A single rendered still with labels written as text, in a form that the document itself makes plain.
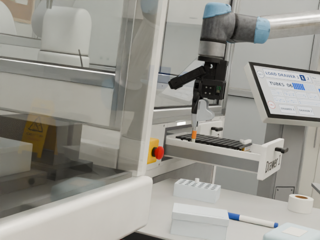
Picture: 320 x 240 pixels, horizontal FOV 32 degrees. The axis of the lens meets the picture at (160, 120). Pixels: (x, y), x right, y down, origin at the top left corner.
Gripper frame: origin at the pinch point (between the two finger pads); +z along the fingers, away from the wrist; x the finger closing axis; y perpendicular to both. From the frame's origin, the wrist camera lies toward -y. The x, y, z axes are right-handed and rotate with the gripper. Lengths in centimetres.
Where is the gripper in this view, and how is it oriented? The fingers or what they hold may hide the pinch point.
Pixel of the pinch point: (193, 125)
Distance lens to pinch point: 162.3
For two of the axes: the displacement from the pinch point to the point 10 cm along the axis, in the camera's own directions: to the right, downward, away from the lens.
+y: 9.6, 1.6, -2.4
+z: -1.4, 9.9, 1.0
